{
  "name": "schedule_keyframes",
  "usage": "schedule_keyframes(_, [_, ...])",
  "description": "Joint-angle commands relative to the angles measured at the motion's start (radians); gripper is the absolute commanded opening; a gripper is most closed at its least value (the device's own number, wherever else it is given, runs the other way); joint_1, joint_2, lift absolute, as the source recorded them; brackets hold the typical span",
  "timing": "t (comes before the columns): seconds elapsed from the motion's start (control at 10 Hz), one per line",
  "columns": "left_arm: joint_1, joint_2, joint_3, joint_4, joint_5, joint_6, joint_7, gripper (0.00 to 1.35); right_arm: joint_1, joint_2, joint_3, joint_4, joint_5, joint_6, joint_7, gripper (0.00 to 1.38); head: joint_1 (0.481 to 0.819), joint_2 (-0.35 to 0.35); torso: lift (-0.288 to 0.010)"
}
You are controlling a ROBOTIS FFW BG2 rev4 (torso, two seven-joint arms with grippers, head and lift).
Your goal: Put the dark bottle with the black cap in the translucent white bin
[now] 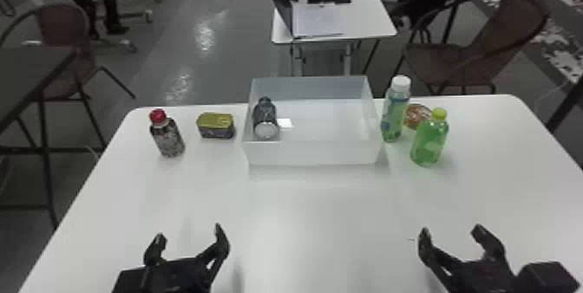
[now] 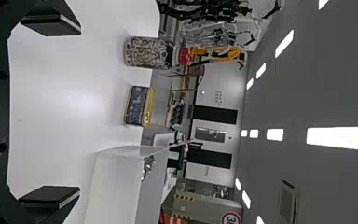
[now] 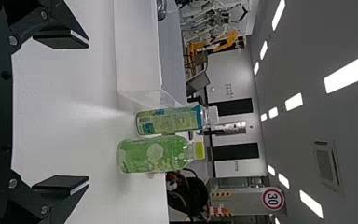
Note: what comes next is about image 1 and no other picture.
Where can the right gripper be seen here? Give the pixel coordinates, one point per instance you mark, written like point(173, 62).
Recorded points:
point(485, 280)

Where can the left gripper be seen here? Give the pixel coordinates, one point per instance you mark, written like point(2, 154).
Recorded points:
point(180, 277)

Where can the dark bottle with red cap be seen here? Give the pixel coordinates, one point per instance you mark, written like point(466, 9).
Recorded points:
point(167, 137)

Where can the green bottle with yellow cap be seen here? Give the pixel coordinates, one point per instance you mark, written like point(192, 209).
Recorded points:
point(429, 140)

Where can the yellow can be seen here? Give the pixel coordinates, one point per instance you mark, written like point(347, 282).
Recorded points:
point(216, 125)

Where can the grey can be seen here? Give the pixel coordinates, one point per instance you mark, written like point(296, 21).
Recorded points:
point(265, 119)

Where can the green bottle with white cap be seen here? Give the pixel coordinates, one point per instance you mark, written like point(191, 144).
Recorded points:
point(394, 112)

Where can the clear box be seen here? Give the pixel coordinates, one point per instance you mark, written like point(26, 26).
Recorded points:
point(319, 144)

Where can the brown chair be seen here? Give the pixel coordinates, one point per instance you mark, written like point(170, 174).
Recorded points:
point(66, 31)
point(478, 58)

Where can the dark side table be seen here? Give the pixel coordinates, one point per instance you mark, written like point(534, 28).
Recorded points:
point(27, 74)

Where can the white side table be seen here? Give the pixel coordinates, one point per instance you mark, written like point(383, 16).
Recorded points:
point(360, 17)

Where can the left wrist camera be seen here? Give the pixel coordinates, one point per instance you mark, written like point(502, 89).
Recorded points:
point(129, 282)

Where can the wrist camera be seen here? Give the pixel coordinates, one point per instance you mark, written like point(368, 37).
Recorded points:
point(129, 282)
point(549, 279)

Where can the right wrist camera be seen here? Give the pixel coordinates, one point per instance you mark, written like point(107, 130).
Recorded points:
point(549, 279)

